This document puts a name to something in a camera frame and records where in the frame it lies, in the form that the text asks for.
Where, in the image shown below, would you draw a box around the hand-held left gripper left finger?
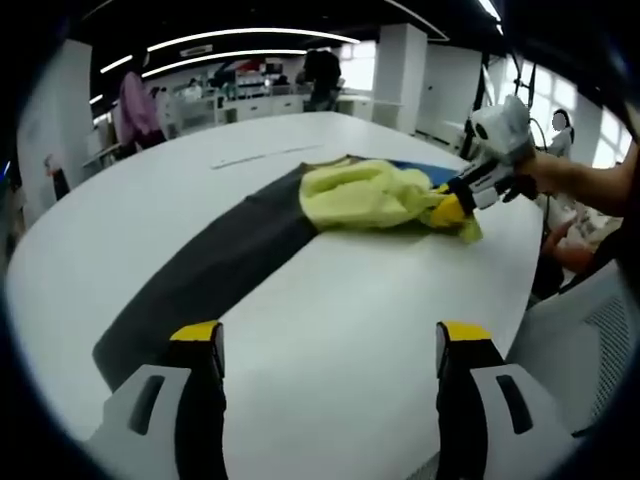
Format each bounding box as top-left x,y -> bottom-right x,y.
82,319 -> 229,480

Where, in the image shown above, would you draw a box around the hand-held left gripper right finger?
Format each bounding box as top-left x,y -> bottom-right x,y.
434,319 -> 584,480

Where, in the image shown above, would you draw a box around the yellow blue grey garment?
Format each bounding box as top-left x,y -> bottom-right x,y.
92,154 -> 485,390

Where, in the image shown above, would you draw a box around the person's right hand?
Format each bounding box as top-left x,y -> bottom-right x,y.
502,147 -> 564,204

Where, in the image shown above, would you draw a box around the black stand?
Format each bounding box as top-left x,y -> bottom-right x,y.
462,49 -> 539,159

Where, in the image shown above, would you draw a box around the white mesh chair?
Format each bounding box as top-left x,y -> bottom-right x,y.
504,259 -> 639,441

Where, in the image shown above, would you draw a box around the white square pillar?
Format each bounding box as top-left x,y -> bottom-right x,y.
372,22 -> 430,136
17,38 -> 96,201

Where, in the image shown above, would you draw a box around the white counter cabinets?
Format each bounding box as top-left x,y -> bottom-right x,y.
199,92 -> 306,134

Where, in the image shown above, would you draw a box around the ceiling light strip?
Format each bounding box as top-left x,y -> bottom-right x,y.
147,27 -> 362,54
141,48 -> 309,80

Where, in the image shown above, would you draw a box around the black cabinet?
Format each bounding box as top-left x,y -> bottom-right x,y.
49,169 -> 71,201

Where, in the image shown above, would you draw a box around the white drawer trolley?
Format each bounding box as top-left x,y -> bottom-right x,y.
162,94 -> 201,134

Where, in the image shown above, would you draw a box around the person in pink top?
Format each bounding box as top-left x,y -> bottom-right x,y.
118,71 -> 164,146

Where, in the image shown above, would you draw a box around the black cable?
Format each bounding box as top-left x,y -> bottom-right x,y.
527,117 -> 551,151

